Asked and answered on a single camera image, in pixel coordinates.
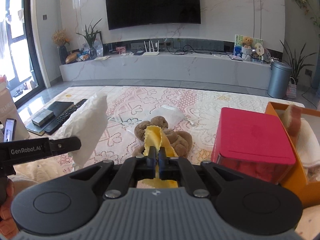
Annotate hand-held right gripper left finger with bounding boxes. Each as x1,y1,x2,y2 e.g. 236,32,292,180
70,147,157,199

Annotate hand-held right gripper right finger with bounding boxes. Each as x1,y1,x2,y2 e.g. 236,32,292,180
159,147,244,198

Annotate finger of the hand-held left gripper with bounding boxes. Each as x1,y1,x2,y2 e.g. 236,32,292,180
48,136,82,156

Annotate yellow cloth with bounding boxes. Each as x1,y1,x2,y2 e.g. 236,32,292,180
142,126,180,188

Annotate white soft packet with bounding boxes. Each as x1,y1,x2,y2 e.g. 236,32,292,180
58,91,108,170

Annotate orange cardboard box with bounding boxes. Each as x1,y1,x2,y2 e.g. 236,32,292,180
264,101,320,208

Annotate person's left hand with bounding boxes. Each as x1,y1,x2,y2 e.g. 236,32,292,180
0,179,20,234

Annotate black smartphone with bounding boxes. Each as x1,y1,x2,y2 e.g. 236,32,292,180
3,118,17,143

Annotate black remote control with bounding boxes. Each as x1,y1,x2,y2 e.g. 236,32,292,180
43,99,88,135

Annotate grey small box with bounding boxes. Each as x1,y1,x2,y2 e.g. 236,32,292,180
31,109,55,127

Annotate black notebook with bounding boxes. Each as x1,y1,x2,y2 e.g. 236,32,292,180
26,101,75,136

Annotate clear plastic bag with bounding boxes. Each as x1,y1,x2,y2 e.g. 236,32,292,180
125,104,197,135

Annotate lace tablecloth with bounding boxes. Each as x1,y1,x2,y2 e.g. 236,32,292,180
15,85,306,178

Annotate bagged bread loaf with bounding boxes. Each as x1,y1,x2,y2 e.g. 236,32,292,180
65,52,81,65

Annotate clear container with red lid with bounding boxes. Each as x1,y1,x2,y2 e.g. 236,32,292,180
210,107,297,184

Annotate marble television cabinet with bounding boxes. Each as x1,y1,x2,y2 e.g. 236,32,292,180
59,52,272,91

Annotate dark vase with orange flowers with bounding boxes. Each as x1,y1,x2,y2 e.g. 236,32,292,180
51,28,71,65

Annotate green plant in glass vase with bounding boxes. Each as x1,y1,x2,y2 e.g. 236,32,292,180
76,18,103,60

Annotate glass balcony door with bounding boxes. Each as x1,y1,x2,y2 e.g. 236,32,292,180
0,0,46,103

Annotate white router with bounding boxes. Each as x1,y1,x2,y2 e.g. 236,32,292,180
142,40,161,56

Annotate teddy bear bouquet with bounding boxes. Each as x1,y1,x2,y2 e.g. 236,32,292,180
240,37,253,61

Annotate blue-grey trash bin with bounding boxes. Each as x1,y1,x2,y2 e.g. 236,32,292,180
267,60,293,99

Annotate white woven bag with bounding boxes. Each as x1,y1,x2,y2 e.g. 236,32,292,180
286,77,298,99

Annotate white round fan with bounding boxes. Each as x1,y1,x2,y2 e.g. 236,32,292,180
254,42,266,56

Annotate black television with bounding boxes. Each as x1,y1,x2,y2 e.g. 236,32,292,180
104,0,202,31

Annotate potted long-leaf plant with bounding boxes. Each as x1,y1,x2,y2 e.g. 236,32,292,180
279,39,318,86

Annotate hanging green vine plant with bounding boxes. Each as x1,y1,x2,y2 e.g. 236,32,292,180
289,0,320,28

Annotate black cables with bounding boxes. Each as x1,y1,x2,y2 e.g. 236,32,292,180
174,44,225,55

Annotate picture frame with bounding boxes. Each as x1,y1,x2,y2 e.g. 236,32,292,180
234,34,265,56

